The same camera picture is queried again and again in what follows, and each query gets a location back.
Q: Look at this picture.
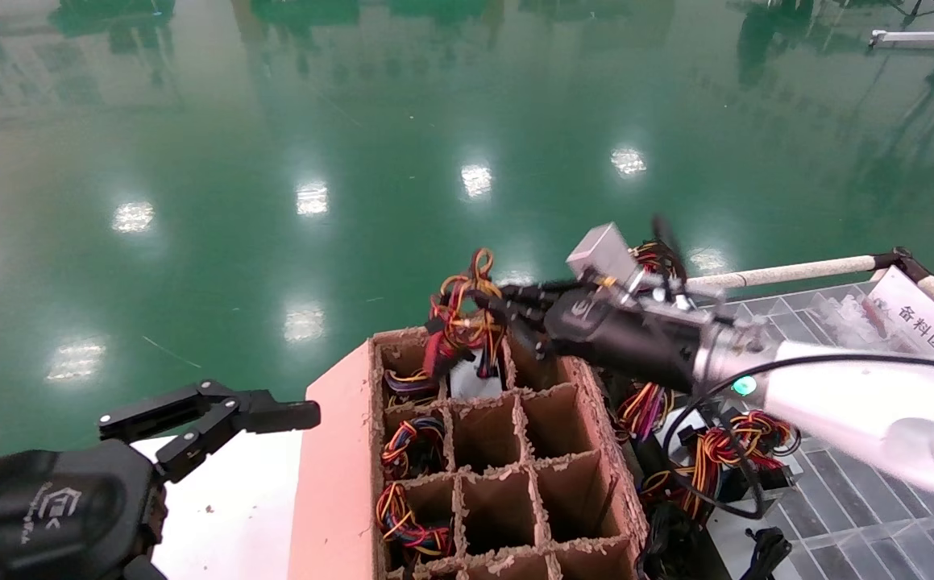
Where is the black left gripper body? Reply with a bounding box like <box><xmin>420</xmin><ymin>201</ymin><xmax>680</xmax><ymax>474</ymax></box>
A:
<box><xmin>0</xmin><ymin>439</ymin><xmax>169</xmax><ymax>580</ymax></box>

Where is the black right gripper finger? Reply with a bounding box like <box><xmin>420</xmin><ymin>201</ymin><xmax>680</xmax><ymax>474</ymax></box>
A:
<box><xmin>475</xmin><ymin>280</ymin><xmax>588</xmax><ymax>313</ymax></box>
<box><xmin>505</xmin><ymin>311</ymin><xmax>568</xmax><ymax>361</ymax></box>

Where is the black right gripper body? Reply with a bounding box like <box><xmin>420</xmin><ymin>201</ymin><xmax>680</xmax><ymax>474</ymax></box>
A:
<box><xmin>546</xmin><ymin>288</ymin><xmax>713</xmax><ymax>396</ymax></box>

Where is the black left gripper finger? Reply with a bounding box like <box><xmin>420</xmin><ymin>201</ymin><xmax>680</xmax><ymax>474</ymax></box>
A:
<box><xmin>98</xmin><ymin>381</ymin><xmax>235</xmax><ymax>442</ymax></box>
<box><xmin>156</xmin><ymin>390</ymin><xmax>322</xmax><ymax>484</ymax></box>

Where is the brown cardboard divider box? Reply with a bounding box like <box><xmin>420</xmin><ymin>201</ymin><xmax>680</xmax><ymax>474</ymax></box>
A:
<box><xmin>288</xmin><ymin>322</ymin><xmax>651</xmax><ymax>580</ymax></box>

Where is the silver metal box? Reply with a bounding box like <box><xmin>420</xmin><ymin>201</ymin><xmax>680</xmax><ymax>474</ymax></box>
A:
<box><xmin>704</xmin><ymin>491</ymin><xmax>806</xmax><ymax>580</ymax></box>

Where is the clear plastic bag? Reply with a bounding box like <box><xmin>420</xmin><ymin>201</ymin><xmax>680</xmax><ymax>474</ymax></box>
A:
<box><xmin>820</xmin><ymin>294</ymin><xmax>899</xmax><ymax>349</ymax></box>

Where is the white sign with Chinese text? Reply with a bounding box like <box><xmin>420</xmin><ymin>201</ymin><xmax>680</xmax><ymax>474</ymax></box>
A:
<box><xmin>866</xmin><ymin>266</ymin><xmax>934</xmax><ymax>365</ymax></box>

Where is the clear acrylic divider tray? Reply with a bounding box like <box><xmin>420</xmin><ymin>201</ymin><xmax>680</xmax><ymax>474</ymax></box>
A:
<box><xmin>696</xmin><ymin>282</ymin><xmax>934</xmax><ymax>580</ymax></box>

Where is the white stand base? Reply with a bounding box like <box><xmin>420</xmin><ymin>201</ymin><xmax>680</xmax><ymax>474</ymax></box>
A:
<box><xmin>870</xmin><ymin>0</ymin><xmax>934</xmax><ymax>53</ymax></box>

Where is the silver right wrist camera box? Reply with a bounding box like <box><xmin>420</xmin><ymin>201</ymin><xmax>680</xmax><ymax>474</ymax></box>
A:
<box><xmin>566</xmin><ymin>223</ymin><xmax>645</xmax><ymax>291</ymax></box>

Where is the long foam padded rail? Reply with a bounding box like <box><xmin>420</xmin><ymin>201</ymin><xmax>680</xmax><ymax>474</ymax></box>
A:
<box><xmin>686</xmin><ymin>255</ymin><xmax>878</xmax><ymax>294</ymax></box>

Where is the black cable bundle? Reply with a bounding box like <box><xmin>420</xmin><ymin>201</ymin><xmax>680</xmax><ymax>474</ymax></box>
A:
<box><xmin>636</xmin><ymin>501</ymin><xmax>713</xmax><ymax>580</ymax></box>

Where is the black plug cable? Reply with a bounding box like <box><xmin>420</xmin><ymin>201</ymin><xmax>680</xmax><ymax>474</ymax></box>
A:
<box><xmin>741</xmin><ymin>525</ymin><xmax>794</xmax><ymax>580</ymax></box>

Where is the black rail corner connector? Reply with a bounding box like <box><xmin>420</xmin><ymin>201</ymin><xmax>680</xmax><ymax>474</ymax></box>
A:
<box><xmin>872</xmin><ymin>246</ymin><xmax>931</xmax><ymax>283</ymax></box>

